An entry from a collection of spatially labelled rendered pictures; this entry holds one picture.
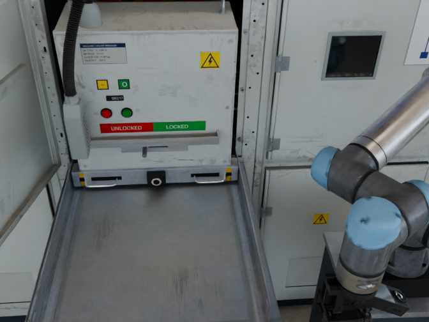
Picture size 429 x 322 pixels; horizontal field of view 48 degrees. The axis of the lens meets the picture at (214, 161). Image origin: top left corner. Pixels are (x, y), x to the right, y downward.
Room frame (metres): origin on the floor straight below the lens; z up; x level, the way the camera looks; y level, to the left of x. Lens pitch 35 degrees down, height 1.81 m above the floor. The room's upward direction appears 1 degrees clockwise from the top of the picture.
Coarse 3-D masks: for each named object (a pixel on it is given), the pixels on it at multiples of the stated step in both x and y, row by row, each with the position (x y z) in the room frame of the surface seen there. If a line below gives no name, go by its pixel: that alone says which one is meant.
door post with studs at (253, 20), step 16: (256, 0) 1.41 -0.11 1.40; (256, 16) 1.41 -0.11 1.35; (256, 32) 1.41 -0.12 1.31; (256, 48) 1.41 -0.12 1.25; (240, 64) 1.41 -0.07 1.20; (256, 64) 1.41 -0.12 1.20; (240, 80) 1.41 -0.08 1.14; (256, 80) 1.41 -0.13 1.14; (240, 96) 1.41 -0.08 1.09; (256, 96) 1.41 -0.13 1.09; (240, 112) 1.41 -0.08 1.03; (256, 112) 1.41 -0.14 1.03; (240, 128) 1.41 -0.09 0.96; (256, 128) 1.41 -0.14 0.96; (240, 144) 1.41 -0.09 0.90
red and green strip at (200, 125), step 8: (104, 128) 1.23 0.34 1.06; (112, 128) 1.24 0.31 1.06; (120, 128) 1.24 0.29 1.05; (128, 128) 1.24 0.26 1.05; (136, 128) 1.24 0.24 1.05; (144, 128) 1.25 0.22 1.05; (152, 128) 1.25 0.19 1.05; (160, 128) 1.25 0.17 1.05; (168, 128) 1.25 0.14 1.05; (176, 128) 1.26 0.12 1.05; (184, 128) 1.26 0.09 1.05; (192, 128) 1.26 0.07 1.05; (200, 128) 1.26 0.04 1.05
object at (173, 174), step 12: (72, 168) 1.24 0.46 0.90; (132, 168) 1.25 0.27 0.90; (144, 168) 1.25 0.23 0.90; (156, 168) 1.26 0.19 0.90; (168, 168) 1.26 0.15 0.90; (180, 168) 1.26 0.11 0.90; (192, 168) 1.26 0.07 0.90; (204, 168) 1.26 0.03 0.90; (216, 168) 1.27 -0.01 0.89; (96, 180) 1.23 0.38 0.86; (108, 180) 1.23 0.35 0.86; (120, 180) 1.24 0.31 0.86; (132, 180) 1.24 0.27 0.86; (144, 180) 1.25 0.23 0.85; (168, 180) 1.25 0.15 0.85; (180, 180) 1.26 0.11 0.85; (192, 180) 1.26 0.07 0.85; (204, 180) 1.27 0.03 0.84; (228, 180) 1.28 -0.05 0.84
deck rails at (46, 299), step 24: (240, 168) 1.27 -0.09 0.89; (72, 192) 1.20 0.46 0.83; (240, 192) 1.23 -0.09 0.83; (72, 216) 1.09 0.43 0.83; (240, 216) 1.11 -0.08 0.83; (240, 240) 1.00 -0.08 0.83; (48, 264) 0.86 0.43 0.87; (48, 288) 0.81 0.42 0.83; (264, 288) 0.79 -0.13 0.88; (48, 312) 0.74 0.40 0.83; (264, 312) 0.75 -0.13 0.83
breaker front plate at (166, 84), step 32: (224, 32) 1.25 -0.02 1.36; (96, 64) 1.22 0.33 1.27; (128, 64) 1.23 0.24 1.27; (160, 64) 1.24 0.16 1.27; (192, 64) 1.25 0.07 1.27; (224, 64) 1.26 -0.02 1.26; (96, 96) 1.23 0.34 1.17; (128, 96) 1.24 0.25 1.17; (160, 96) 1.25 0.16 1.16; (192, 96) 1.26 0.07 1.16; (224, 96) 1.27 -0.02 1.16; (96, 128) 1.23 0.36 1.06; (224, 128) 1.27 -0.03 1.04; (96, 160) 1.24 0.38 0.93; (128, 160) 1.25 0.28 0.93; (160, 160) 1.26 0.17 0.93; (192, 160) 1.27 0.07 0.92; (224, 160) 1.28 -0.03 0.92
